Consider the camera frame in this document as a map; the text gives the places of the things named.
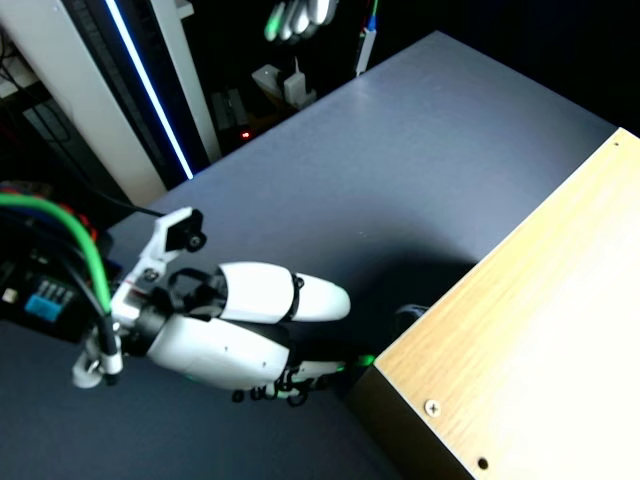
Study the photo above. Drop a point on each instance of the white column panel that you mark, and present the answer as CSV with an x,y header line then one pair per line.
x,y
65,65
192,75

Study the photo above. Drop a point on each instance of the grey table cloth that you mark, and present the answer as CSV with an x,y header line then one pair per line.
x,y
350,175

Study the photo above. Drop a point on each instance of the light wooden box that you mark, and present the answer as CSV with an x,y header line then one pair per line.
x,y
525,325

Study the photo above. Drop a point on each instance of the blue light strip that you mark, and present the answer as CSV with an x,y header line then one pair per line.
x,y
150,90

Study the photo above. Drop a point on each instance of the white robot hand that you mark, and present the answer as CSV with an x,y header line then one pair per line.
x,y
225,345
295,17

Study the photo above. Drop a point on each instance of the wrist camera on white bracket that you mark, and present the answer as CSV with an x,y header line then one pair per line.
x,y
182,232

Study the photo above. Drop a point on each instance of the black device with red light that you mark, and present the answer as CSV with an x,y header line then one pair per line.
x,y
232,112

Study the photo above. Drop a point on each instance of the white plastic block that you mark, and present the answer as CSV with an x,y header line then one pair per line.
x,y
296,87

